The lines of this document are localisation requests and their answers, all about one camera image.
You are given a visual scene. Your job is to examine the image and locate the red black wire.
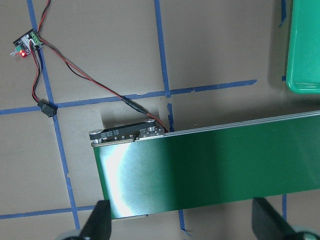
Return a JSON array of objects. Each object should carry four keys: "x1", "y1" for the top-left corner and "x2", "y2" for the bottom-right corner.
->
[{"x1": 31, "y1": 0, "x2": 169, "y2": 132}]

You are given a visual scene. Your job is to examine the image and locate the small green circuit board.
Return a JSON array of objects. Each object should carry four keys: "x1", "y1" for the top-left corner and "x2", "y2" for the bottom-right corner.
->
[{"x1": 9, "y1": 28, "x2": 44, "y2": 59}]

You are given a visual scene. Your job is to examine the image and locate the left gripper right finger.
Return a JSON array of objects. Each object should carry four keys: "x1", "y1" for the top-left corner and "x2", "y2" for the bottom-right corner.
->
[{"x1": 251, "y1": 197, "x2": 297, "y2": 240}]

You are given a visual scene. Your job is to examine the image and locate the green plastic tray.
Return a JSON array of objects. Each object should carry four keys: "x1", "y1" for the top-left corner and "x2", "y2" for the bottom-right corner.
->
[{"x1": 286, "y1": 0, "x2": 320, "y2": 94}]

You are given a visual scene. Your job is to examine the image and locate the green conveyor belt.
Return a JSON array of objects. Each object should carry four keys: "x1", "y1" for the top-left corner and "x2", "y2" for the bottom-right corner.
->
[{"x1": 93, "y1": 111, "x2": 320, "y2": 219}]

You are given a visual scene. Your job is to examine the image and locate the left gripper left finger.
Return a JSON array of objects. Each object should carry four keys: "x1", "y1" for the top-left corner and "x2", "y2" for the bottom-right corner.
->
[{"x1": 79, "y1": 200, "x2": 112, "y2": 240}]

